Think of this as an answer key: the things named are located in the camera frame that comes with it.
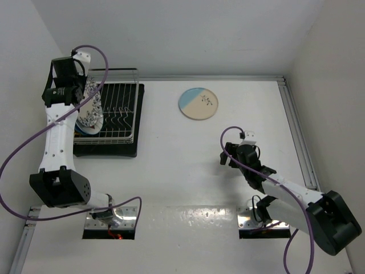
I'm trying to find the blue floral pattern plate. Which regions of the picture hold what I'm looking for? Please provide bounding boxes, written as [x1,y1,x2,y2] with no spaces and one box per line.
[76,76,104,135]

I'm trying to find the blue polka dot plate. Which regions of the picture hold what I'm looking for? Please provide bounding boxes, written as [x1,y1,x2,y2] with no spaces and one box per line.
[75,128,88,136]

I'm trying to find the blue and beige plate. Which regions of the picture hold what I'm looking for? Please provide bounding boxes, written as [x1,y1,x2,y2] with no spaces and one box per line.
[178,87,218,120]

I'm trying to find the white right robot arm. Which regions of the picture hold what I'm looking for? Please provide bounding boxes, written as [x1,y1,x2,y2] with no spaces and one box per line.
[220,142,362,256]

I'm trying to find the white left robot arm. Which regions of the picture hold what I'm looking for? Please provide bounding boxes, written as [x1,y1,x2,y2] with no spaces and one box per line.
[29,52,112,213]

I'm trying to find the black drip tray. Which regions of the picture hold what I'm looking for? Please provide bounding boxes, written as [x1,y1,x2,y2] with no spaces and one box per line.
[74,84,145,158]

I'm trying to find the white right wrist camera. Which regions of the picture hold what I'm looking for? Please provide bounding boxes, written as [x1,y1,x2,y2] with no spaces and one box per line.
[240,131,257,146]

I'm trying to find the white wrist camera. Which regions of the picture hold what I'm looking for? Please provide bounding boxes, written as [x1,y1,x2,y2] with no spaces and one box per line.
[71,50,91,66]
[240,131,257,146]

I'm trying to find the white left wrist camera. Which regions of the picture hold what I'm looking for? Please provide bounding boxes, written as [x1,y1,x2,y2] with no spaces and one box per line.
[71,50,91,66]

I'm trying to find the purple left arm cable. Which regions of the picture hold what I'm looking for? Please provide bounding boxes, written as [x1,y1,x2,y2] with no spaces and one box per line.
[0,45,142,221]

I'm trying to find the white wire dish rack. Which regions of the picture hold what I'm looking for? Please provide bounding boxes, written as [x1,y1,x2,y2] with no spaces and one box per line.
[74,68,139,145]

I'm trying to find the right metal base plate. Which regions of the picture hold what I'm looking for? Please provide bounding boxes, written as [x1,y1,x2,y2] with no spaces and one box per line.
[237,206,270,230]

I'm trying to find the metal base plate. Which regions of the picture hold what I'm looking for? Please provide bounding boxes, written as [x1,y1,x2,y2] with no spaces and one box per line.
[84,207,137,230]
[237,206,270,230]

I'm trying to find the aluminium table frame rail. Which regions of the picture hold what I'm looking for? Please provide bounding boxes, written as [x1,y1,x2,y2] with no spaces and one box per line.
[278,77,322,191]

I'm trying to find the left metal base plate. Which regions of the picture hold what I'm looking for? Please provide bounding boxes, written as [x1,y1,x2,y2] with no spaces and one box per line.
[84,207,137,230]

